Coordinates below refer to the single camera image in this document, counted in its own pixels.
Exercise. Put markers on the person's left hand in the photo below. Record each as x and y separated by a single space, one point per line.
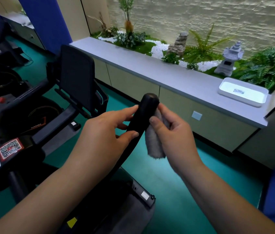
96 143

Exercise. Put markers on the person's right hand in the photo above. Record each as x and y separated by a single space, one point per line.
179 143

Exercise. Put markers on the grey cleaning cloth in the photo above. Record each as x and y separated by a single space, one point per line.
153 143

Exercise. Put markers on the white plastic tray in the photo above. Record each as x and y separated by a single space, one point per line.
254 95

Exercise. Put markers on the person's right forearm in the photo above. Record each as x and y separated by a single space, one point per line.
225 207

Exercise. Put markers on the black tablet holder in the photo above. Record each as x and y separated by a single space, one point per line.
76 75

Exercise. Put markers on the small dark green plant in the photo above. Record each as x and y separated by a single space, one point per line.
192 66
170 58

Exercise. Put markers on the grey stone pagoda lantern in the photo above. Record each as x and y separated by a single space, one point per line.
227 63

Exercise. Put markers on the white pebble path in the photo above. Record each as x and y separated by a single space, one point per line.
158 49

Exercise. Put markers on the light green fern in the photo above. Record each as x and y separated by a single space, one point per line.
201 49

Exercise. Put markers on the grey stacked rock sculpture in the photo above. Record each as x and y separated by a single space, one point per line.
177 46

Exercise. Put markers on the green moss bed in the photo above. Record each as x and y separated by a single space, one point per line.
142 47

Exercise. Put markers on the variegated leaf plant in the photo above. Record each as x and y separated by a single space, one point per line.
130 38

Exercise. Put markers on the low green leafy plant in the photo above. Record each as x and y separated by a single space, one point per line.
113 31

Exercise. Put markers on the large dark green fern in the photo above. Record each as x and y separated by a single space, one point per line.
266 68

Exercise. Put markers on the dry brown branch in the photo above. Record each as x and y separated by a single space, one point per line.
102 24

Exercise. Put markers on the tall plant with orange tuft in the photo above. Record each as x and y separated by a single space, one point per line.
128 26

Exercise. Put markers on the white wall outlet plate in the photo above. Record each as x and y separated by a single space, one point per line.
196 115

